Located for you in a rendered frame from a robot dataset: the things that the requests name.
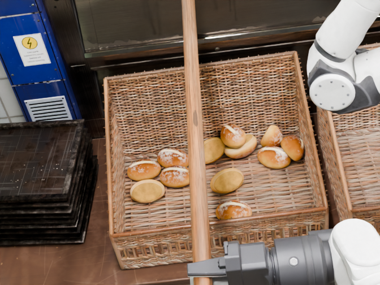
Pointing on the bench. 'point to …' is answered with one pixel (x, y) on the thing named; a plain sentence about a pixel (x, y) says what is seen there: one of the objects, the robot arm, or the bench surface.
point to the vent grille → (48, 109)
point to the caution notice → (31, 49)
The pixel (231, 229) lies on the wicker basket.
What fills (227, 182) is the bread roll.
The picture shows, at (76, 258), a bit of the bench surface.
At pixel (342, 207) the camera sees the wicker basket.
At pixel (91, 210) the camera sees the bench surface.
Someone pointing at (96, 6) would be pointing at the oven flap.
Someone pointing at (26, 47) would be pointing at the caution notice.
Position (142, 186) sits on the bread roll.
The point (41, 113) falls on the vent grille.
